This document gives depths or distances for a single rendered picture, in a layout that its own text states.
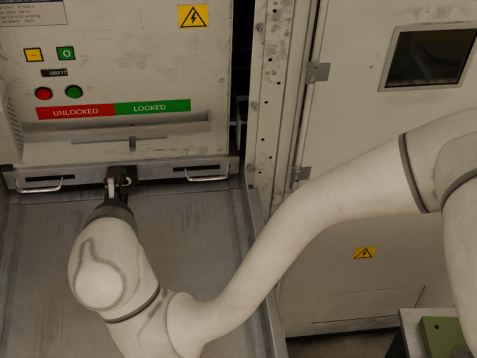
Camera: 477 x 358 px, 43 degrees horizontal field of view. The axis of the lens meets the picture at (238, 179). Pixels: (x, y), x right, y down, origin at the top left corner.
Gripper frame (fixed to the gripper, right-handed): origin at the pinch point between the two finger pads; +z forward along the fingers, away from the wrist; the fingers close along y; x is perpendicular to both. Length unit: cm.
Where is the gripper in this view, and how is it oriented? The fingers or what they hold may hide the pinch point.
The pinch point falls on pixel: (118, 187)
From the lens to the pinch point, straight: 124.8
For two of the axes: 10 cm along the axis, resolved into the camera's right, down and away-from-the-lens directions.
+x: 9.9, -0.7, 1.0
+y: 0.3, 9.4, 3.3
